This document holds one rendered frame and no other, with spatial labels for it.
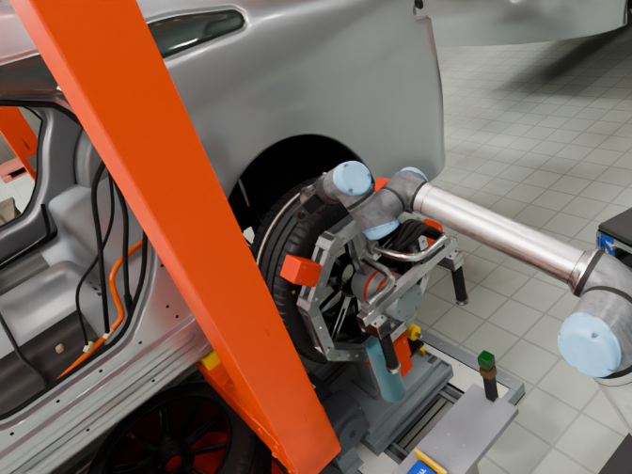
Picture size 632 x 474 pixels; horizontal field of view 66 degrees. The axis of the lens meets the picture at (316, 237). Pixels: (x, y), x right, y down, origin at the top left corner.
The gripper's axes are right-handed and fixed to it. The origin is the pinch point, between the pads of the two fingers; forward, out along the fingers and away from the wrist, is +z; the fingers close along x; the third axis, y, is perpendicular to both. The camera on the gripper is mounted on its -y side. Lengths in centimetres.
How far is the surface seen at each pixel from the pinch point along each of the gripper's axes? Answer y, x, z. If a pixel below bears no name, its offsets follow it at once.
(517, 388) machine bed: 23, -121, 21
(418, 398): -7, -97, 36
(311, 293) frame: -19.7, -20.6, -6.6
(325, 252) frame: -8.7, -14.1, -10.2
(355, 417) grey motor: -32, -74, 24
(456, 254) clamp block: 19, -42, -20
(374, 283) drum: -1.9, -34.0, -5.1
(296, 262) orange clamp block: -17.8, -9.6, -11.7
